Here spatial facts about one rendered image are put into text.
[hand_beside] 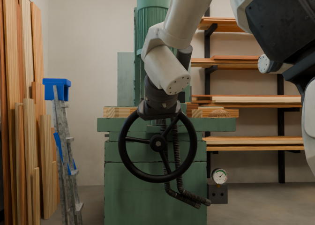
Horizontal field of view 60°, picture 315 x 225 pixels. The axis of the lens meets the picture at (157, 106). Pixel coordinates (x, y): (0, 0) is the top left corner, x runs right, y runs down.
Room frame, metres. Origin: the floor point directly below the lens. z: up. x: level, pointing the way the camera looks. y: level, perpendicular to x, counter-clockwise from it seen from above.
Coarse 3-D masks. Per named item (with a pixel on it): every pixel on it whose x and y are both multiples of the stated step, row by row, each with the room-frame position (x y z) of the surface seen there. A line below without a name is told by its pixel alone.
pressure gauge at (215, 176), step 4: (216, 168) 1.14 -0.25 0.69; (220, 168) 1.14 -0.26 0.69; (212, 172) 1.14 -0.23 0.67; (216, 172) 1.12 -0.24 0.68; (220, 172) 1.12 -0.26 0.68; (224, 172) 1.12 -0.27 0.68; (212, 176) 1.12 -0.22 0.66; (216, 176) 1.12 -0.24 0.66; (224, 176) 1.12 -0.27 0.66; (216, 180) 1.12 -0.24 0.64; (220, 180) 1.12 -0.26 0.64; (224, 180) 1.12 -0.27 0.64
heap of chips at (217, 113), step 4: (212, 112) 1.25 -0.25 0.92; (216, 112) 1.22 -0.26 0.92; (220, 112) 1.21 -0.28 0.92; (224, 112) 1.21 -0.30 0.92; (228, 112) 1.23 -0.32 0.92; (208, 116) 1.30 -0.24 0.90; (212, 116) 1.22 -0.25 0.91; (216, 116) 1.20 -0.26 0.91; (220, 116) 1.20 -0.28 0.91; (224, 116) 1.20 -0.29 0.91; (228, 116) 1.20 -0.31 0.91
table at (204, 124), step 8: (104, 120) 1.16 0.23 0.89; (112, 120) 1.16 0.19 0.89; (120, 120) 1.17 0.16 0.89; (136, 120) 1.17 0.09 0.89; (144, 120) 1.17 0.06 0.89; (192, 120) 1.18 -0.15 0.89; (200, 120) 1.18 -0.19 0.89; (208, 120) 1.18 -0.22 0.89; (216, 120) 1.19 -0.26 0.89; (224, 120) 1.19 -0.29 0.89; (232, 120) 1.19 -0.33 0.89; (104, 128) 1.16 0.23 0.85; (112, 128) 1.16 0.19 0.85; (120, 128) 1.17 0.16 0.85; (136, 128) 1.17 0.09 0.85; (144, 128) 1.17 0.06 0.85; (152, 128) 1.08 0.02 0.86; (184, 128) 1.08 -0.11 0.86; (200, 128) 1.18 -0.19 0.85; (208, 128) 1.18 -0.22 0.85; (216, 128) 1.19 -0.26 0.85; (224, 128) 1.19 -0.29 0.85; (232, 128) 1.19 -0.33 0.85
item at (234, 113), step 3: (132, 111) 1.32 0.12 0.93; (204, 111) 1.34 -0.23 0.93; (207, 111) 1.34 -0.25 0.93; (210, 111) 1.34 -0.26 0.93; (228, 111) 1.35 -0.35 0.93; (231, 111) 1.35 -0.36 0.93; (234, 111) 1.35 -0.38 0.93; (237, 111) 1.35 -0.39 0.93; (204, 114) 1.34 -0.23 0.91; (207, 114) 1.34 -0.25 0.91; (231, 114) 1.35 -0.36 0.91; (234, 114) 1.35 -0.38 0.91; (237, 114) 1.35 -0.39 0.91
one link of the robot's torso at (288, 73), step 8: (304, 56) 0.68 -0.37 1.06; (312, 56) 0.65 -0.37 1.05; (296, 64) 0.69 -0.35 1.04; (304, 64) 0.67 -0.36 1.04; (312, 64) 0.65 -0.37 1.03; (288, 72) 0.71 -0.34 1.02; (296, 72) 0.69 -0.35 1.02; (304, 72) 0.73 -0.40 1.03; (312, 72) 0.75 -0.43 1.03; (288, 80) 0.71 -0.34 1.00; (296, 80) 0.72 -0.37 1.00; (304, 80) 0.74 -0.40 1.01; (304, 88) 0.72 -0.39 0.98
